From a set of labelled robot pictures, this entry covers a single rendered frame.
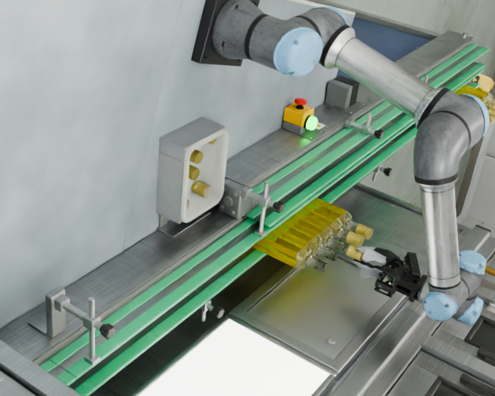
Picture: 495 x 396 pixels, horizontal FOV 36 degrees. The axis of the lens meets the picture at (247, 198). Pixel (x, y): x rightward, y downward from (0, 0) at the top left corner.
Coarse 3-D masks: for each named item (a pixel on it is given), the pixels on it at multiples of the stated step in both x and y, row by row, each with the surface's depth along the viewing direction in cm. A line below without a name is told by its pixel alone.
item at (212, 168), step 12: (216, 132) 190; (204, 144) 187; (216, 144) 197; (204, 156) 200; (216, 156) 198; (204, 168) 202; (216, 168) 200; (192, 180) 202; (204, 180) 204; (216, 180) 202; (192, 192) 204; (216, 192) 204; (192, 204) 199; (204, 204) 200; (192, 216) 195
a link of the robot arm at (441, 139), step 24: (432, 120) 166; (456, 120) 165; (432, 144) 164; (456, 144) 164; (432, 168) 164; (456, 168) 166; (432, 192) 167; (432, 216) 169; (432, 240) 172; (456, 240) 173; (432, 264) 175; (456, 264) 174; (432, 288) 178; (456, 288) 176; (432, 312) 178
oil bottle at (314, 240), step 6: (288, 222) 214; (276, 228) 212; (282, 228) 212; (288, 228) 212; (294, 228) 212; (300, 228) 212; (288, 234) 210; (294, 234) 210; (300, 234) 210; (306, 234) 210; (312, 234) 210; (300, 240) 209; (306, 240) 208; (312, 240) 208; (318, 240) 209; (312, 246) 207; (318, 246) 208
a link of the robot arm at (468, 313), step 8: (464, 304) 190; (472, 304) 190; (480, 304) 190; (456, 312) 192; (464, 312) 190; (472, 312) 190; (480, 312) 194; (456, 320) 193; (464, 320) 191; (472, 320) 190
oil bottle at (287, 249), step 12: (264, 240) 209; (276, 240) 207; (288, 240) 208; (264, 252) 210; (276, 252) 208; (288, 252) 205; (300, 252) 204; (312, 252) 206; (288, 264) 207; (300, 264) 205
